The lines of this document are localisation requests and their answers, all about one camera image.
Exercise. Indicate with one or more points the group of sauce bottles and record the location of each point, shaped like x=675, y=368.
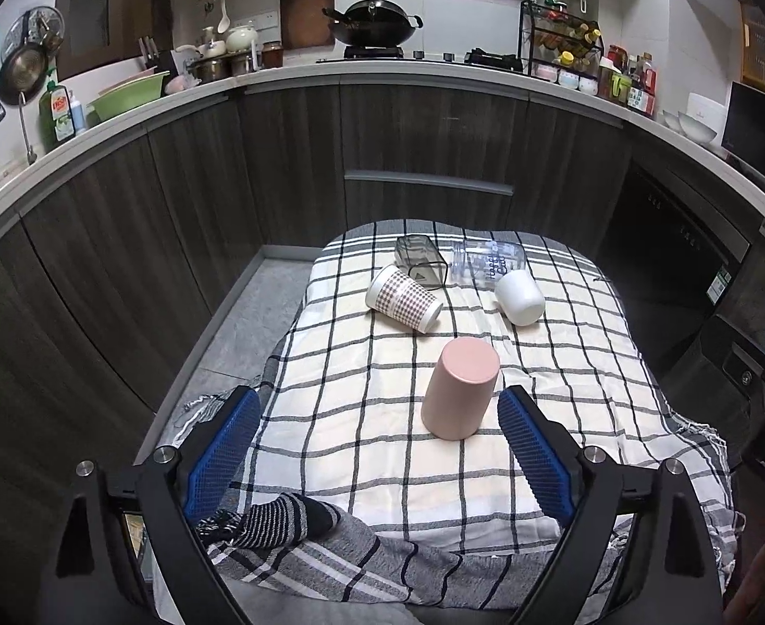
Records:
x=630, y=84

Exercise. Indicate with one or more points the white plaid cloth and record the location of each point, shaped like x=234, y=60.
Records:
x=369, y=403

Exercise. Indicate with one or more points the brown cutting board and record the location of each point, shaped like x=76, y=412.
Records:
x=307, y=13

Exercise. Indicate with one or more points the dark striped sock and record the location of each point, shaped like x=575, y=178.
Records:
x=278, y=521

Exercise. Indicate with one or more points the brown jar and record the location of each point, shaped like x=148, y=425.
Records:
x=272, y=55

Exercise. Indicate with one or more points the grey striped cloth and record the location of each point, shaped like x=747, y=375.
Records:
x=389, y=566

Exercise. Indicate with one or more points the brown checked white cup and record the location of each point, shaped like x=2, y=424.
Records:
x=403, y=303

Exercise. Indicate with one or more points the black spice rack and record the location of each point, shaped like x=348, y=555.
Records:
x=561, y=39

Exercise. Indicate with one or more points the dark wall cabinet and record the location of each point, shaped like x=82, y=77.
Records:
x=105, y=6

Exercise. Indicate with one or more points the green dish soap bottle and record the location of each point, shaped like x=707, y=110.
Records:
x=55, y=114

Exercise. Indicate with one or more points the small blue white bottle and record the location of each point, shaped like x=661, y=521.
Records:
x=79, y=116

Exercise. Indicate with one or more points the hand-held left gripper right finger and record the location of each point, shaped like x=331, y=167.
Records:
x=537, y=462

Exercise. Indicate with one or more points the pink cup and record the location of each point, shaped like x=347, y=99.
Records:
x=459, y=390

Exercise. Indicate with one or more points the gas stove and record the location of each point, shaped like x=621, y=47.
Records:
x=421, y=57

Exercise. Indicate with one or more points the white bowl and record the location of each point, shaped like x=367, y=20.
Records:
x=695, y=127

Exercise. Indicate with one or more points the hanging frying pan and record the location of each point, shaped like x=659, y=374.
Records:
x=23, y=71

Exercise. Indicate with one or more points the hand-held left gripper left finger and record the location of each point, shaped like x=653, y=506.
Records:
x=223, y=459

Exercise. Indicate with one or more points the steel pot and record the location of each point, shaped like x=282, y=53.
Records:
x=216, y=68

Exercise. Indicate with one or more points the knife block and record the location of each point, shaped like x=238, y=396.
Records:
x=158, y=58

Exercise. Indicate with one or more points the white teapot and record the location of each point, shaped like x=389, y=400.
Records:
x=242, y=38

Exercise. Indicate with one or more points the smoky grey glass cup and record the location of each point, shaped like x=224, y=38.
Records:
x=418, y=255

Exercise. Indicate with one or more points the black dishwasher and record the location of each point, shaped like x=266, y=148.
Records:
x=675, y=241

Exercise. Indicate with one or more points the clear printed glass cup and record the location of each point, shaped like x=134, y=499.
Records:
x=490, y=262

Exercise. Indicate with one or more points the white ladle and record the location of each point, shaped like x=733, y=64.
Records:
x=223, y=18

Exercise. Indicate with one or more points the black wok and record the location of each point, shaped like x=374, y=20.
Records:
x=373, y=21

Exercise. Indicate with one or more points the white box appliance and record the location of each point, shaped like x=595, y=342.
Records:
x=708, y=107

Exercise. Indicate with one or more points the green basin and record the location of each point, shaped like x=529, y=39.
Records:
x=128, y=96

